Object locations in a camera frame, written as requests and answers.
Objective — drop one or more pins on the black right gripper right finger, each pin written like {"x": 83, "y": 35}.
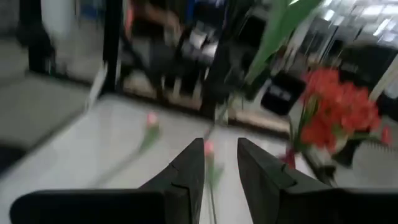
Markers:
{"x": 267, "y": 193}

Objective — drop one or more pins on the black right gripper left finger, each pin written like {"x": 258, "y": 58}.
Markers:
{"x": 180, "y": 186}

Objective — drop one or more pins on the red artificial tulip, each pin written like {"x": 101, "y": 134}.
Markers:
{"x": 276, "y": 34}

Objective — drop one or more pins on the red glass vase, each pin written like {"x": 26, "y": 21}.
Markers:
{"x": 289, "y": 160}

